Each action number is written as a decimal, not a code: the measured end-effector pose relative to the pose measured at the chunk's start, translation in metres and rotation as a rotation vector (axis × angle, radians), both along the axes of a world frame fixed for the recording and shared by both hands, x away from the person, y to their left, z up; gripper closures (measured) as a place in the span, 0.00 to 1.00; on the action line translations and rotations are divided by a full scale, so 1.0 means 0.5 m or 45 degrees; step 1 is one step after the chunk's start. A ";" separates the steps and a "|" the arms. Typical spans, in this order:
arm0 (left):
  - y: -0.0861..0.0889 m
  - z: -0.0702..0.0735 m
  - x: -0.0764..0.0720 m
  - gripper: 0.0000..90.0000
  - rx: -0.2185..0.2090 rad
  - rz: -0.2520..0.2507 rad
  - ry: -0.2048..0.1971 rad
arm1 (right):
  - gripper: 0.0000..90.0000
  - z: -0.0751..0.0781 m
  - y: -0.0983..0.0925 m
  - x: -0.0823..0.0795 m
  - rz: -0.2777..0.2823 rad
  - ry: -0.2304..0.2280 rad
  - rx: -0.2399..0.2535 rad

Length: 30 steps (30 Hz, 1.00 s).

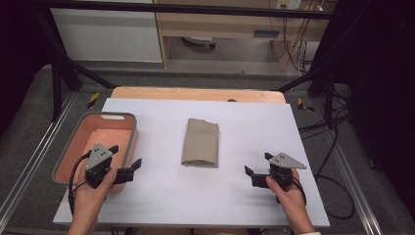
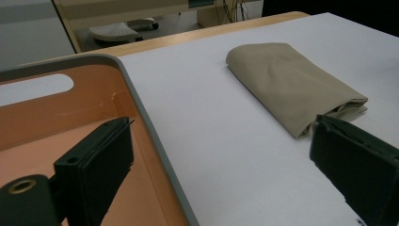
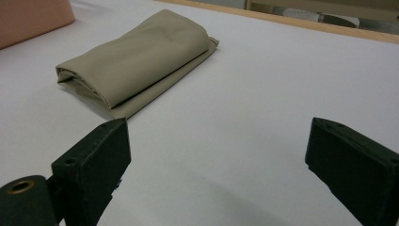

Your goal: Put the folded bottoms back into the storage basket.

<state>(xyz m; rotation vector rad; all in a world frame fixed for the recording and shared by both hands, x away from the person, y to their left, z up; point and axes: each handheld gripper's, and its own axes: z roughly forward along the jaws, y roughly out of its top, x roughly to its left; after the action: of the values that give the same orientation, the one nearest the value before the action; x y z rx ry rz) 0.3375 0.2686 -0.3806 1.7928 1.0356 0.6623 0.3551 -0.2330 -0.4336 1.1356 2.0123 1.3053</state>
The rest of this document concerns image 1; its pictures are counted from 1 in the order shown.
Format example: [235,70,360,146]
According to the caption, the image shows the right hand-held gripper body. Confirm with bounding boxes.
[252,152,307,194]

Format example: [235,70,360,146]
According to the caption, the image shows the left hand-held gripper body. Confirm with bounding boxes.
[85,142,135,190]

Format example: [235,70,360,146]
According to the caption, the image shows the pink basket with grey rim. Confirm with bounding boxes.
[52,111,139,194]

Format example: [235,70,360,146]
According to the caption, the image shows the beige cloth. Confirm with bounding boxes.
[180,117,220,169]

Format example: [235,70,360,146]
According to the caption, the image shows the person's right hand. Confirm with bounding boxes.
[265,168,307,215]

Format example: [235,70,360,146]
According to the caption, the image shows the person's left hand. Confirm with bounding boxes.
[70,166,118,215]

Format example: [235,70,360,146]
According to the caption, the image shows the yellow black tape strip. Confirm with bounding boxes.
[86,91,102,110]
[296,97,315,114]

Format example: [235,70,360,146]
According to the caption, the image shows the black metal stand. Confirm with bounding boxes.
[276,63,339,129]
[32,9,119,122]

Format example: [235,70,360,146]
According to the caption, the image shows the wooden table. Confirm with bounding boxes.
[111,86,288,105]

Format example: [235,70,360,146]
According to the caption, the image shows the white cabinet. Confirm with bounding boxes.
[50,8,163,64]

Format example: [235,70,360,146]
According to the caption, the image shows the black curtain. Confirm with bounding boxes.
[309,0,415,212]
[0,0,55,135]

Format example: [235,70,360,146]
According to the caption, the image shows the white chair base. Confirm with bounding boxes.
[180,35,217,50]

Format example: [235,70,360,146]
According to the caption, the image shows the light wooden desk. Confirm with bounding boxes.
[153,0,338,71]

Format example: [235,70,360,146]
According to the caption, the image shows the white power strip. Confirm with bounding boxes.
[275,0,303,11]

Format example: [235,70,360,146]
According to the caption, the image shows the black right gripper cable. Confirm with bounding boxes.
[291,175,308,206]

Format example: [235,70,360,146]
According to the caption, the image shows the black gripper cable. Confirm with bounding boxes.
[67,151,93,217]
[291,175,308,206]

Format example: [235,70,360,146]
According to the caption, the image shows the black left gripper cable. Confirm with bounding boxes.
[67,151,93,217]

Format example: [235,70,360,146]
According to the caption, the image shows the aluminium floor rail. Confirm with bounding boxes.
[325,128,384,235]
[0,92,78,227]

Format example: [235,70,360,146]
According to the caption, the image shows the black floor cables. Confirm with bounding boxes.
[298,94,357,220]

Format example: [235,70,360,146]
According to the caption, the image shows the bundle of hanging cables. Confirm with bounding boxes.
[268,0,324,74]

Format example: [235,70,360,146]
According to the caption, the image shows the black horizontal frame bar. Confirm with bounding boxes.
[40,0,335,21]

